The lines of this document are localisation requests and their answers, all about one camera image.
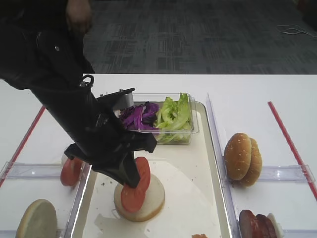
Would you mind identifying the standing bun slice left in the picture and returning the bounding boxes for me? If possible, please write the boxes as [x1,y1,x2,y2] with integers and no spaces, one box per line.
[15,199,57,238]

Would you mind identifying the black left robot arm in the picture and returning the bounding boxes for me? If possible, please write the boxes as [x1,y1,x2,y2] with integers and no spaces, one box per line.
[0,0,157,188]

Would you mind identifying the purple cabbage leaves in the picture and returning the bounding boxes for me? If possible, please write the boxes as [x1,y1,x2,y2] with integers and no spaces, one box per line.
[119,102,159,130]

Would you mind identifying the white cable on floor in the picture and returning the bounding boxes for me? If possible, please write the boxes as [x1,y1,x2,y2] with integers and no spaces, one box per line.
[276,24,317,39]

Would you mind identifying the right long clear rail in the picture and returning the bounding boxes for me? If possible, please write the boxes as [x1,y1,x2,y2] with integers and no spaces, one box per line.
[206,94,241,238]

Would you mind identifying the rear meat patty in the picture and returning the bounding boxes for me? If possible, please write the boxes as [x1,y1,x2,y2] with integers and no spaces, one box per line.
[256,214,277,238]

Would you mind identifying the green lettuce leaves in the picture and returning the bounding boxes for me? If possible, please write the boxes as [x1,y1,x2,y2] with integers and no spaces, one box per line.
[155,93,192,145]

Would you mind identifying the white pusher behind tomatoes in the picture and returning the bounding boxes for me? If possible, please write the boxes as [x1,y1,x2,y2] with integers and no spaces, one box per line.
[61,154,68,165]

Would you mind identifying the lower right clear rail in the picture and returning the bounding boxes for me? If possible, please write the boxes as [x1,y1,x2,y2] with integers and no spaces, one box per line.
[283,230,317,238]

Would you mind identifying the sesame bun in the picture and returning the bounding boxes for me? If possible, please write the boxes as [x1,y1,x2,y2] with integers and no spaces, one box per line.
[224,133,251,180]
[240,138,262,187]

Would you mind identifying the white pusher behind patties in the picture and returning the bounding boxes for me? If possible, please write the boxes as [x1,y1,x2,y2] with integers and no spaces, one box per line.
[267,213,284,238]

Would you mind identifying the right red strip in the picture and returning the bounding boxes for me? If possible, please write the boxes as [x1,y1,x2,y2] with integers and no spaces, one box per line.
[267,101,317,199]

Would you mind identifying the tomato slice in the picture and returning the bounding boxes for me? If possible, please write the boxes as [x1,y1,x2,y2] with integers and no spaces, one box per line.
[60,157,83,186]
[120,157,151,213]

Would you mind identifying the person hand in background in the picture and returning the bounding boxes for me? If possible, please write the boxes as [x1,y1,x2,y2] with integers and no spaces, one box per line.
[66,0,92,34]

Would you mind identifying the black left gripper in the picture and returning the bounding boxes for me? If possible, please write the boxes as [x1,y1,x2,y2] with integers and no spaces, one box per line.
[64,131,157,188]

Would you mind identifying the clear plastic salad box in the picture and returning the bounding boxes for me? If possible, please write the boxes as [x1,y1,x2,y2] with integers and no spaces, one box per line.
[114,93,199,145]

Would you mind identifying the meat patty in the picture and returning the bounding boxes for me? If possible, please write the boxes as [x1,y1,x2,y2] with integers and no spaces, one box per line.
[239,210,262,238]
[256,214,277,238]

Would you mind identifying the beige metal tray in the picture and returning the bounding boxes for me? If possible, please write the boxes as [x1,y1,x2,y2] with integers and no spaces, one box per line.
[72,102,230,238]

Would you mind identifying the orange food scrap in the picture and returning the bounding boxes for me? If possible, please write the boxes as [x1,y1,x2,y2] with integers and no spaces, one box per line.
[191,234,207,238]

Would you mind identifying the front sesame bun top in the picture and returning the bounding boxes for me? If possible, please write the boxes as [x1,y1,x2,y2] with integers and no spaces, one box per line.
[224,133,251,180]

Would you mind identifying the left red strip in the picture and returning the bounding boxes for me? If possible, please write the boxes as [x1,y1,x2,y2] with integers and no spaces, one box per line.
[0,106,45,186]

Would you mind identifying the long clear rail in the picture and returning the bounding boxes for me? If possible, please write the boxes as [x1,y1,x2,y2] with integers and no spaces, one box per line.
[57,163,91,238]
[206,94,241,238]

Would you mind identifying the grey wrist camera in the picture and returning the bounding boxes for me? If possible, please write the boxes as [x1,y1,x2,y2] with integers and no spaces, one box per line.
[97,88,135,111]

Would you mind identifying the upper right clear rail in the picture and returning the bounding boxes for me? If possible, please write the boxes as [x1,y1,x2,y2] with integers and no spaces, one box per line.
[258,165,316,183]

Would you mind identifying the left long clear rail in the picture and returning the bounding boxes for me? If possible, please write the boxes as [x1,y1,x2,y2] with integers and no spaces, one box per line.
[57,163,91,238]

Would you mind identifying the red strip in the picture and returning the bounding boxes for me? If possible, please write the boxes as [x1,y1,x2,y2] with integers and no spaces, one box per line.
[0,106,45,186]
[267,101,317,199]

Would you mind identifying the upper left clear rail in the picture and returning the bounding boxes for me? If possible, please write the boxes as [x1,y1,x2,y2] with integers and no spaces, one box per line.
[0,162,63,180]

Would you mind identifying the bun bottom on tray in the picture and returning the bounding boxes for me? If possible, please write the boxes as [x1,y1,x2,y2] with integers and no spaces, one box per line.
[114,174,165,222]

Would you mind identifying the rear sesame bun top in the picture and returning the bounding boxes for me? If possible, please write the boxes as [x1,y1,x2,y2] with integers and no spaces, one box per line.
[240,138,262,187]

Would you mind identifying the front meat patty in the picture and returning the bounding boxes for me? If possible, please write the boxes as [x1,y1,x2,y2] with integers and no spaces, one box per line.
[239,210,262,238]

